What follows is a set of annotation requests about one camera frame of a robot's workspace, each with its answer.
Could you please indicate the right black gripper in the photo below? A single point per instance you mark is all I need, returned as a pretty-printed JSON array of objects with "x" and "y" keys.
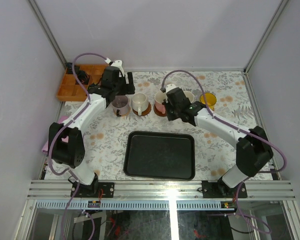
[{"x": 170, "y": 117}]

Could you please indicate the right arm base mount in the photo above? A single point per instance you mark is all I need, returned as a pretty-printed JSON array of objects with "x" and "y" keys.
[{"x": 212, "y": 188}]

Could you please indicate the yellow mug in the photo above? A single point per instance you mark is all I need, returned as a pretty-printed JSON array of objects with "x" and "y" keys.
[{"x": 209, "y": 99}]

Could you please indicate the woven rattan coaster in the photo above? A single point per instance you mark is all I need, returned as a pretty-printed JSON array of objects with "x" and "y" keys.
[{"x": 118, "y": 113}]

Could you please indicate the black serving tray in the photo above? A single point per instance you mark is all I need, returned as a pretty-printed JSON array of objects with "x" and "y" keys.
[{"x": 160, "y": 155}]

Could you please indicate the orange wooden compartment tray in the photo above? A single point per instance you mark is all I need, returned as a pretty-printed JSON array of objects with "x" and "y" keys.
[{"x": 71, "y": 91}]

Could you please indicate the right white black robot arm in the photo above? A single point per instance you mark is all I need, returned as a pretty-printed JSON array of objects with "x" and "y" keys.
[{"x": 252, "y": 153}]

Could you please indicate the blue mug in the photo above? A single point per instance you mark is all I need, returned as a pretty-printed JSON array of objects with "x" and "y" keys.
[{"x": 190, "y": 96}]

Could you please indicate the purple mug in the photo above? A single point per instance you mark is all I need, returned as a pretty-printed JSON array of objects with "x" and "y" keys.
[{"x": 121, "y": 102}]

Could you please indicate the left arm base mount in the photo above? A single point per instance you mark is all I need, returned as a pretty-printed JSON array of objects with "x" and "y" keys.
[{"x": 97, "y": 189}]

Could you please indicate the black roll far corner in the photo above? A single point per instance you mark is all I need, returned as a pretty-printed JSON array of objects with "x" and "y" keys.
[{"x": 68, "y": 66}]

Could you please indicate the aluminium front rail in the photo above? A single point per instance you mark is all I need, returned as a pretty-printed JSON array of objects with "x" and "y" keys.
[{"x": 256, "y": 190}]

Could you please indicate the cream white mug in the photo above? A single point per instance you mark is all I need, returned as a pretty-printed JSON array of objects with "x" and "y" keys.
[{"x": 139, "y": 103}]

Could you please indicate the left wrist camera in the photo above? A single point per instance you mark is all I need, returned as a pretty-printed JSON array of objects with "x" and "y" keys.
[{"x": 118, "y": 64}]

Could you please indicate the pink mug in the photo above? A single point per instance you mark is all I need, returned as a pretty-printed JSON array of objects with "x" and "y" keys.
[{"x": 159, "y": 99}]

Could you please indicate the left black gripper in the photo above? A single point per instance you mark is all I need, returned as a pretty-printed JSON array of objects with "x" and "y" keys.
[{"x": 129, "y": 83}]

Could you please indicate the floral tablecloth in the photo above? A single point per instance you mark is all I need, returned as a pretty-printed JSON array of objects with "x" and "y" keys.
[{"x": 156, "y": 154}]

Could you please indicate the pink princess cloth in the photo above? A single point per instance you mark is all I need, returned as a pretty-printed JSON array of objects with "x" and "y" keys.
[{"x": 46, "y": 147}]

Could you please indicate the dark wooden coaster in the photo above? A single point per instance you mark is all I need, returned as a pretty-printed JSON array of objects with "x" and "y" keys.
[
  {"x": 158, "y": 113},
  {"x": 144, "y": 113}
]

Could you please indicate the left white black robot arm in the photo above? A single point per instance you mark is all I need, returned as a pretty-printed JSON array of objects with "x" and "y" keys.
[{"x": 66, "y": 150}]

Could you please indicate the blue slotted cable duct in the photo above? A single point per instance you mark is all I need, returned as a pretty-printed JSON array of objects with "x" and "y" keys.
[{"x": 134, "y": 205}]

